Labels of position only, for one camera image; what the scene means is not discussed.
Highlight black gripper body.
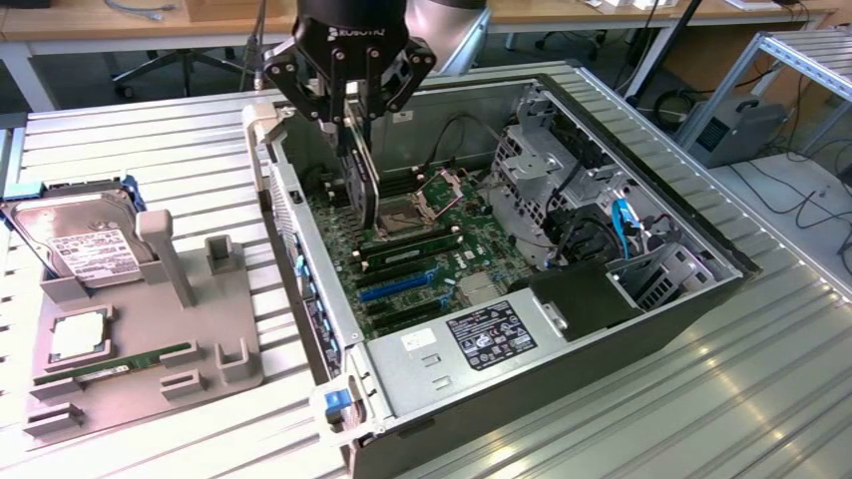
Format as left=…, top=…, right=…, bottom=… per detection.
left=295, top=0, right=411, bottom=101

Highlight graphics card with metal bracket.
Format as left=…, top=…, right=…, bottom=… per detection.
left=336, top=92, right=387, bottom=235

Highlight black office chair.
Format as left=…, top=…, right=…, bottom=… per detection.
left=110, top=47, right=262, bottom=99

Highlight metal socket cover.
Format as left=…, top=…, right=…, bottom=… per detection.
left=416, top=169, right=478, bottom=221

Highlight wooden desk white legs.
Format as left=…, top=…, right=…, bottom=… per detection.
left=0, top=0, right=302, bottom=115
left=483, top=0, right=839, bottom=96

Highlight tall metal disk bay cage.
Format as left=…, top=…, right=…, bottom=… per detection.
left=490, top=83, right=640, bottom=265

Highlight CPU socket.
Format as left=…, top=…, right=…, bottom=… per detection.
left=379, top=202, right=427, bottom=239

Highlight green RAM stick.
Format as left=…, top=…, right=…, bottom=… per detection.
left=364, top=240, right=462, bottom=265
left=32, top=348, right=168, bottom=385

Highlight green motherboard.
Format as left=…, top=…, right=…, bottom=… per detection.
left=303, top=164, right=540, bottom=340

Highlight black stand pole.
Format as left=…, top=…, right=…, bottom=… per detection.
left=622, top=0, right=707, bottom=106

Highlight black expansion slot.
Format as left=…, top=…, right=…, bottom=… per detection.
left=366, top=297, right=442, bottom=320
left=370, top=309, right=446, bottom=336
left=352, top=262, right=427, bottom=290

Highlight blue expansion slot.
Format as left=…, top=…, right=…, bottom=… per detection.
left=359, top=276, right=432, bottom=300

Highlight silver chipset heatsink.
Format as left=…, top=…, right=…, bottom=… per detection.
left=458, top=273, right=504, bottom=305

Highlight hard disk with blue caddy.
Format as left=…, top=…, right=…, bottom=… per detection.
left=0, top=169, right=148, bottom=290

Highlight black plastic shroud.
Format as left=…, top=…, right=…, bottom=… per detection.
left=508, top=261, right=644, bottom=343

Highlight low metal disk bay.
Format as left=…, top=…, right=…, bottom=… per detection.
left=608, top=242, right=746, bottom=313

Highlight grey parts rack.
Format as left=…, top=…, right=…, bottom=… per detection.
left=19, top=209, right=268, bottom=453

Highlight grey power supply unit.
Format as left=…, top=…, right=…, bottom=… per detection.
left=364, top=293, right=574, bottom=418

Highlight silver CPU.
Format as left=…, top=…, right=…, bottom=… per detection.
left=50, top=311, right=112, bottom=360

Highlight open black PC case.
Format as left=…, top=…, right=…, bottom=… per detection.
left=240, top=72, right=764, bottom=479

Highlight blue case latch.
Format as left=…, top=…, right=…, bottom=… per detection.
left=322, top=388, right=352, bottom=415

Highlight grey hanging cable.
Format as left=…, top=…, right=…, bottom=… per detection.
left=243, top=0, right=270, bottom=92

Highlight light blue cable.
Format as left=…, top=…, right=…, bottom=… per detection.
left=104, top=0, right=179, bottom=21

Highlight coiled black cable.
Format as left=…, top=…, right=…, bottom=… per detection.
left=654, top=88, right=699, bottom=125

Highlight black wire bundle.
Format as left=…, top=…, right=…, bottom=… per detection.
left=539, top=203, right=620, bottom=268

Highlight blue wire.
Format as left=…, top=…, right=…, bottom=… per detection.
left=608, top=197, right=644, bottom=260

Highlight grey box device with handle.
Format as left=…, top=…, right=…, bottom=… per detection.
left=684, top=97, right=791, bottom=169

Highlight aluminium slat frame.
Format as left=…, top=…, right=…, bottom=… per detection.
left=672, top=27, right=852, bottom=151

